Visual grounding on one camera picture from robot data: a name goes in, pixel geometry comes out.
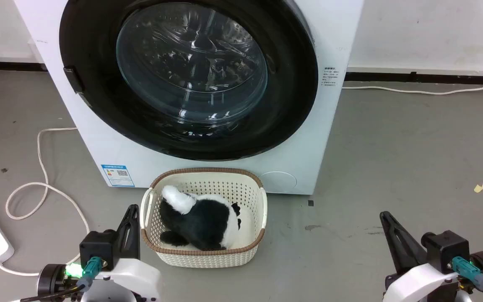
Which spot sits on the blue energy label sticker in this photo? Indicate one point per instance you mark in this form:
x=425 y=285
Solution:
x=118 y=176

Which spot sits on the small text sticker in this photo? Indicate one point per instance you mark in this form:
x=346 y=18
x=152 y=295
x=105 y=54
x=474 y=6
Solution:
x=329 y=76

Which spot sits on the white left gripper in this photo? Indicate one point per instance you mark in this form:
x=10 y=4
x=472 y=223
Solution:
x=132 y=274

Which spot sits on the round white filter cover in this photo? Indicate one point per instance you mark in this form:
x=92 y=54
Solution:
x=279 y=182

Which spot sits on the black and white plush panda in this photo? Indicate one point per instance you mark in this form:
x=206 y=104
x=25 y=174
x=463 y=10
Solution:
x=201 y=222

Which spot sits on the round black glass washer door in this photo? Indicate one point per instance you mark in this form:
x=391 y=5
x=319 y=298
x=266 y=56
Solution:
x=92 y=109

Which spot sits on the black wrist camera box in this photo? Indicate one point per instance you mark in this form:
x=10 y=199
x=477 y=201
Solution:
x=97 y=247
x=445 y=249

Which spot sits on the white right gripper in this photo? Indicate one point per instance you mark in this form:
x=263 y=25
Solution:
x=421 y=283

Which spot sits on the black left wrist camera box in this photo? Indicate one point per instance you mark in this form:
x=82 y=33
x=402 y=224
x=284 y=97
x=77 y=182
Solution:
x=97 y=247

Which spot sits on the cream perforated laundry basket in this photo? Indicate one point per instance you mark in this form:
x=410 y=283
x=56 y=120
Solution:
x=208 y=256

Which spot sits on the yellow paper scrap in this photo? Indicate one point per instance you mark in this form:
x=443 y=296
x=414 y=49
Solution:
x=479 y=188

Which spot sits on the white front-load washing machine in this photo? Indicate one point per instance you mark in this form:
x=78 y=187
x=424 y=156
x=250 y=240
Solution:
x=99 y=147

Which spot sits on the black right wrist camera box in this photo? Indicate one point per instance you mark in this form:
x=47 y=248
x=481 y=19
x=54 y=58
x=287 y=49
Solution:
x=445 y=249

